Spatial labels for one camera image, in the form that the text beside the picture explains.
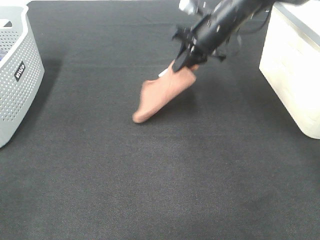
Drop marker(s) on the grey perforated laundry basket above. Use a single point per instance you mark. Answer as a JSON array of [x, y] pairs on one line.
[[21, 69]]

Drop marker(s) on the white storage box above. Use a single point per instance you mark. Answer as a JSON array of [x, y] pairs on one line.
[[290, 62]]

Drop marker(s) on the black table mat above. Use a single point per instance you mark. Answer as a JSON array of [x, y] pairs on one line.
[[222, 161]]

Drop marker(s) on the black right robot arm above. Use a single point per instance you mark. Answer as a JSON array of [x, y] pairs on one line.
[[250, 7]]

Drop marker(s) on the orange-brown towel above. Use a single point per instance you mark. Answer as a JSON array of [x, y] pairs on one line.
[[155, 94]]

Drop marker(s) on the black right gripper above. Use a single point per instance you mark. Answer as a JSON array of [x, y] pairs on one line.
[[202, 40]]

